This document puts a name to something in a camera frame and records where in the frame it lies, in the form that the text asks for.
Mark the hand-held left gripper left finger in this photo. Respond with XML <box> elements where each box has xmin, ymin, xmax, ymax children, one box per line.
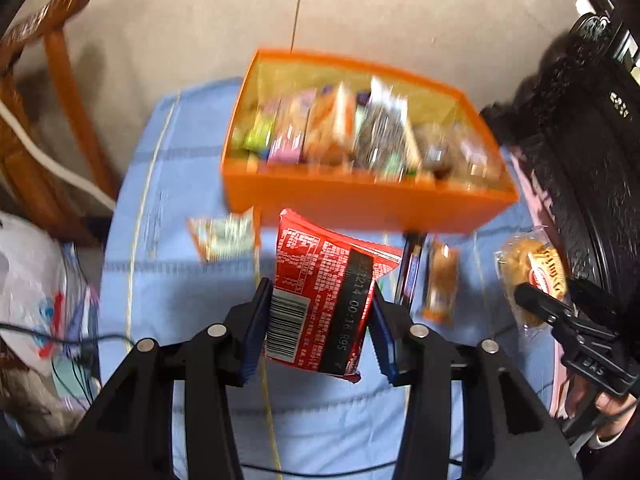
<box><xmin>65</xmin><ymin>277</ymin><xmax>274</xmax><ymax>480</ymax></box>

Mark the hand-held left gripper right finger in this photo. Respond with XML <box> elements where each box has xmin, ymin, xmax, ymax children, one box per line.
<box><xmin>370</xmin><ymin>291</ymin><xmax>584</xmax><ymax>480</ymax></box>

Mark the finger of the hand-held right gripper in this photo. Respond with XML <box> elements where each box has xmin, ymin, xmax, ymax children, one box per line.
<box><xmin>566</xmin><ymin>277</ymin><xmax>627</xmax><ymax>319</ymax></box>
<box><xmin>514</xmin><ymin>282</ymin><xmax>572</xmax><ymax>327</ymax></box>

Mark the clear bun packet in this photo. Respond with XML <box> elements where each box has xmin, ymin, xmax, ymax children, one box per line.
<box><xmin>494</xmin><ymin>227</ymin><xmax>572</xmax><ymax>337</ymax></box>

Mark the red snack packet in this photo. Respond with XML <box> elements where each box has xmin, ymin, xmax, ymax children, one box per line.
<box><xmin>264</xmin><ymin>208</ymin><xmax>404</xmax><ymax>385</ymax></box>

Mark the orange cardboard box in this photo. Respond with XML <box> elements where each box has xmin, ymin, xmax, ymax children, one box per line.
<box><xmin>221</xmin><ymin>49</ymin><xmax>519</xmax><ymax>235</ymax></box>

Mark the pink snack packet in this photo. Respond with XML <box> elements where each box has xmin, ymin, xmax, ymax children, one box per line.
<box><xmin>267</xmin><ymin>95</ymin><xmax>311</xmax><ymax>164</ymax></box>

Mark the green seed packet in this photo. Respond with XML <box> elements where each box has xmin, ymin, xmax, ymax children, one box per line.
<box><xmin>354</xmin><ymin>77</ymin><xmax>422</xmax><ymax>182</ymax></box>

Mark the person's right forearm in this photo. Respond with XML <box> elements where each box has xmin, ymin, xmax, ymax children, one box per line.
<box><xmin>575</xmin><ymin>427</ymin><xmax>632</xmax><ymax>467</ymax></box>

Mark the person's right hand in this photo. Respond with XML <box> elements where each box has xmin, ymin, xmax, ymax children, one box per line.
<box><xmin>594</xmin><ymin>394</ymin><xmax>637</xmax><ymax>439</ymax></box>

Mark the brown bar packet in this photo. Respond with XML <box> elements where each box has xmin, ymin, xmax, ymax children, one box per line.
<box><xmin>422</xmin><ymin>240</ymin><xmax>462</xmax><ymax>327</ymax></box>

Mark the small green white packet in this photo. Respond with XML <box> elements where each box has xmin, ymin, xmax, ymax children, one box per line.
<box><xmin>188</xmin><ymin>210</ymin><xmax>257</xmax><ymax>264</ymax></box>

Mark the pink cloth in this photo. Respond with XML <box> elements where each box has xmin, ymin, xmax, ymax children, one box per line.
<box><xmin>509</xmin><ymin>149</ymin><xmax>582</xmax><ymax>422</ymax></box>

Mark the dark carved wooden furniture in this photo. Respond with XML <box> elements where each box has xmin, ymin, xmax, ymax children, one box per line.
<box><xmin>479</xmin><ymin>10</ymin><xmax>640</xmax><ymax>312</ymax></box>

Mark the blue plaid tablecloth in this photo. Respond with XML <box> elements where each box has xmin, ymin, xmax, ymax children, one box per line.
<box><xmin>97</xmin><ymin>77</ymin><xmax>572</xmax><ymax>480</ymax></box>

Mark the white plastic bag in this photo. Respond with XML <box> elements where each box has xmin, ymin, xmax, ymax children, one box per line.
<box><xmin>0</xmin><ymin>210</ymin><xmax>102</xmax><ymax>402</ymax></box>

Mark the carved wooden chair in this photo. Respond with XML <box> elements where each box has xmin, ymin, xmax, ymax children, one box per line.
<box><xmin>0</xmin><ymin>0</ymin><xmax>122</xmax><ymax>242</ymax></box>

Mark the thin black cable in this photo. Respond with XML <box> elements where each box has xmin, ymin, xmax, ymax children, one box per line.
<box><xmin>240</xmin><ymin>455</ymin><xmax>467</xmax><ymax>480</ymax></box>

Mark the black braided cable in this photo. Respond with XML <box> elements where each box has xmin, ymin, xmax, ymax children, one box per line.
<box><xmin>0</xmin><ymin>322</ymin><xmax>139</xmax><ymax>357</ymax></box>

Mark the white power cable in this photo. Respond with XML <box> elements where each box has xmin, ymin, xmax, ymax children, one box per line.
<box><xmin>0</xmin><ymin>104</ymin><xmax>119</xmax><ymax>212</ymax></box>

